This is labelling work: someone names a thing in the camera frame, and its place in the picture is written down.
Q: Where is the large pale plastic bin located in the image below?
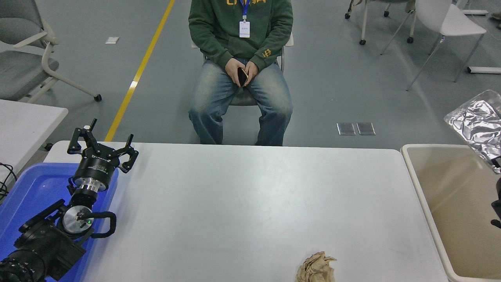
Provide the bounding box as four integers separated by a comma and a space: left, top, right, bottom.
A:
401, 144, 501, 282

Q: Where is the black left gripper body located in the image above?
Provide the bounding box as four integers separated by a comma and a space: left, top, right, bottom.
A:
74, 144, 120, 184

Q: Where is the blue lanyard with badge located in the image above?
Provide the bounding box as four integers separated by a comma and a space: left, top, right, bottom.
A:
239, 0, 251, 38

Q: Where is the white side table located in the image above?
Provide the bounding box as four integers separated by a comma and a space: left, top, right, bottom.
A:
0, 99, 69, 184

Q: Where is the blue plastic tray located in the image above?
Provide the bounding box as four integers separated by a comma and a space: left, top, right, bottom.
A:
0, 163, 120, 282

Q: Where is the person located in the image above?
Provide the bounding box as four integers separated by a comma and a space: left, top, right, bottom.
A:
188, 0, 294, 146

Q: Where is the person's right hand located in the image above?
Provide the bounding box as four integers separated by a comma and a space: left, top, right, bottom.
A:
225, 59, 246, 87

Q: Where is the grey chair with white armrests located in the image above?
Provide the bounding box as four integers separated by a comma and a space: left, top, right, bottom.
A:
191, 33, 294, 107

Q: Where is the person's left hand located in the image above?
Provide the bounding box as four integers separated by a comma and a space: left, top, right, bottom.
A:
243, 62, 259, 88

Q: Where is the white-legged caster chair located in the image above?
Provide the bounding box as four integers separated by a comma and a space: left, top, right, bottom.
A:
344, 0, 415, 45

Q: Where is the white chair with metal legs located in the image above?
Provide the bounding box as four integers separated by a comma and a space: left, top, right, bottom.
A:
380, 0, 487, 91

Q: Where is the silver foil tray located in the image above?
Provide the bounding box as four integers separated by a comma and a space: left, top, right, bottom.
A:
444, 90, 501, 175

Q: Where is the black cable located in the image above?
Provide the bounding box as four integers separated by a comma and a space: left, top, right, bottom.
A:
0, 162, 18, 201

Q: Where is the tan paper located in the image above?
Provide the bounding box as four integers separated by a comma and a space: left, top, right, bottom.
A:
296, 251, 337, 282

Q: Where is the grey office chair white frame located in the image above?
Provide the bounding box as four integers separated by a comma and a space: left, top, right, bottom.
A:
0, 0, 102, 103

